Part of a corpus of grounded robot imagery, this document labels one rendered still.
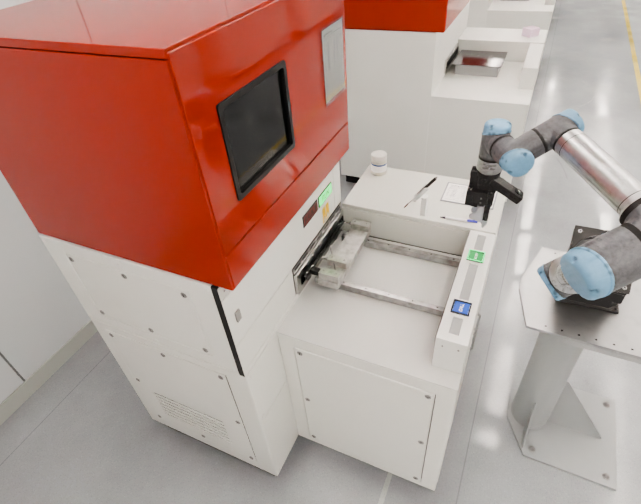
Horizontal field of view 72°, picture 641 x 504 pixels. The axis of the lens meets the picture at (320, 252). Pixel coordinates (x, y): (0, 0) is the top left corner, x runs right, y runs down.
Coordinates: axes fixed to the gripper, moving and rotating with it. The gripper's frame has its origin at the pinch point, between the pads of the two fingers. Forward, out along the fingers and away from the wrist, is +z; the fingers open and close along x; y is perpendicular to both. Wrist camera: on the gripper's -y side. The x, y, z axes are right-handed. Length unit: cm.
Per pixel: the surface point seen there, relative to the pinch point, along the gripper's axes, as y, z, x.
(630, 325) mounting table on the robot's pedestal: -51, 29, 1
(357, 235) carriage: 48, 23, -7
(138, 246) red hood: 83, -19, 66
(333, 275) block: 47, 20, 21
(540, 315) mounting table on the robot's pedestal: -23.9, 28.7, 6.5
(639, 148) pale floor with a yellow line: -99, 110, -306
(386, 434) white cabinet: 17, 71, 46
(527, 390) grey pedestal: -31, 85, -3
